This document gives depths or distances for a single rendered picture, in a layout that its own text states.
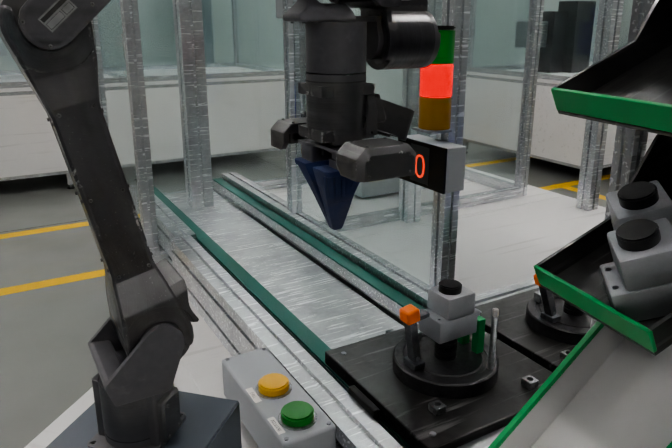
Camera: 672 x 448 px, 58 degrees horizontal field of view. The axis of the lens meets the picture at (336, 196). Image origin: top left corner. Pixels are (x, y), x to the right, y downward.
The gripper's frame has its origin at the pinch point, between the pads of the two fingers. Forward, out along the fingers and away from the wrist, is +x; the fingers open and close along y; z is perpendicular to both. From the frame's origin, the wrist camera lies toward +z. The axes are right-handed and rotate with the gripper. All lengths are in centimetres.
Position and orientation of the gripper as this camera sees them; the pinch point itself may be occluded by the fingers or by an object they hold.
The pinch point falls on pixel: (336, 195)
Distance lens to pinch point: 60.3
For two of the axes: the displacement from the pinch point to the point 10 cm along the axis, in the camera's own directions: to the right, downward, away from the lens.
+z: 8.7, -1.4, 4.7
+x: 0.0, 9.6, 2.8
